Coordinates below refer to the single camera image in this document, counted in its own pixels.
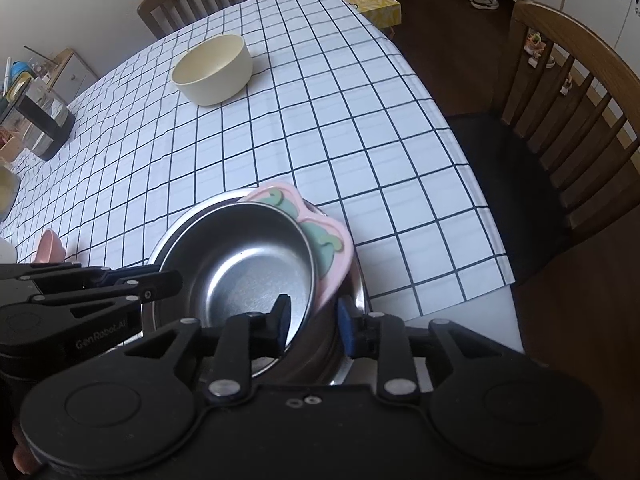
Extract pink pot with steel interior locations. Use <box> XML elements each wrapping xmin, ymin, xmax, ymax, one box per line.
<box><xmin>159</xmin><ymin>183</ymin><xmax>355</xmax><ymax>378</ymax></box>

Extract black glass electric kettle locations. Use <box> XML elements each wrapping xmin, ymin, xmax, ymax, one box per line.
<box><xmin>15</xmin><ymin>80</ymin><xmax>76</xmax><ymax>161</ymax></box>

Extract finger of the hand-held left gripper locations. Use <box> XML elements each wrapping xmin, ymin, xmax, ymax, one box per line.
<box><xmin>30</xmin><ymin>270</ymin><xmax>184</xmax><ymax>318</ymax></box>
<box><xmin>0</xmin><ymin>262</ymin><xmax>115</xmax><ymax>293</ymax></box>

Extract glass bottle with yellow liquid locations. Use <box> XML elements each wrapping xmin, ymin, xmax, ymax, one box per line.
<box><xmin>0</xmin><ymin>165</ymin><xmax>21</xmax><ymax>222</ymax></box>

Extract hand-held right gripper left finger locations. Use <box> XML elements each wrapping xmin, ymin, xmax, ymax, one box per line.
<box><xmin>125</xmin><ymin>294</ymin><xmax>292</xmax><ymax>406</ymax></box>

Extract cream bowl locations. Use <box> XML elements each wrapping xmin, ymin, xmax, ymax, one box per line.
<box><xmin>171</xmin><ymin>34</ymin><xmax>253</xmax><ymax>107</ymax></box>

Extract blue-capped bottle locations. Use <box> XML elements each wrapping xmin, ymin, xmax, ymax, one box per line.
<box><xmin>7</xmin><ymin>61</ymin><xmax>32</xmax><ymax>96</ymax></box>

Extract wooden desktop organizer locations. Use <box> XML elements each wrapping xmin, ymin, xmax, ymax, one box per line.
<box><xmin>0</xmin><ymin>49</ymin><xmax>99</xmax><ymax>153</ymax></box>

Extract yellow tissue box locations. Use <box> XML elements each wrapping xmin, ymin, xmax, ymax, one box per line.
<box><xmin>340</xmin><ymin>0</ymin><xmax>402</xmax><ymax>31</ymax></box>

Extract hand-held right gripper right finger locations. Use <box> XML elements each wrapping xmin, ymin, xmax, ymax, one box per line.
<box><xmin>337</xmin><ymin>296</ymin><xmax>501</xmax><ymax>406</ymax></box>

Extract person's left hand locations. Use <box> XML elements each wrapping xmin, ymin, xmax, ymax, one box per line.
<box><xmin>12</xmin><ymin>420</ymin><xmax>42</xmax><ymax>476</ymax></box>

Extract colourful small shoes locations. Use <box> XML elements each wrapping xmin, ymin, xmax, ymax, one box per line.
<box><xmin>522</xmin><ymin>29</ymin><xmax>557</xmax><ymax>69</ymax></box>

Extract large stainless steel bowl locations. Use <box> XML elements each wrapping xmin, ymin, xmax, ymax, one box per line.
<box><xmin>141</xmin><ymin>190</ymin><xmax>369</xmax><ymax>386</ymax></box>

